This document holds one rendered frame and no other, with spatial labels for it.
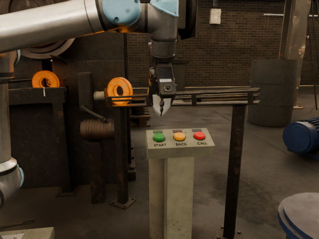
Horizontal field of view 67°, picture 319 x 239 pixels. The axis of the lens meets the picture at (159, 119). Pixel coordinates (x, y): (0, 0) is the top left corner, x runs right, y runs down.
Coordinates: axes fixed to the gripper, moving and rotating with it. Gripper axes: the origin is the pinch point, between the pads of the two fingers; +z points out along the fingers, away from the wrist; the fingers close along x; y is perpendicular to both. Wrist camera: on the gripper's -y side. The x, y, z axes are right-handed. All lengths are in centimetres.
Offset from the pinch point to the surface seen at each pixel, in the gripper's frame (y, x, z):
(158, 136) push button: -0.3, 0.7, 9.3
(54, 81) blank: 74, 54, 21
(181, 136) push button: -1.3, -7.6, 9.3
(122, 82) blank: 53, 13, 13
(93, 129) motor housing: 47, 30, 39
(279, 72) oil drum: 191, -183, 70
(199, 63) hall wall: 641, -229, 228
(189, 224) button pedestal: -15.4, -10.5, 41.8
